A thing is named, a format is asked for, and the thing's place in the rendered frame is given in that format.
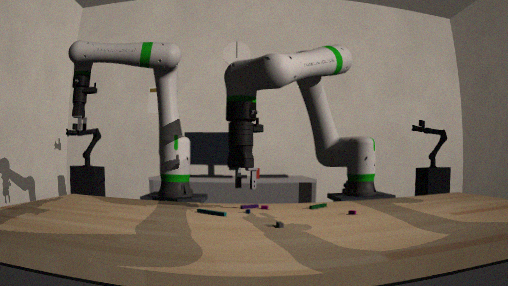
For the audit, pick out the turquoise rod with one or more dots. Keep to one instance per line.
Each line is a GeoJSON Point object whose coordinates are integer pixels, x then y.
{"type": "Point", "coordinates": [212, 212]}

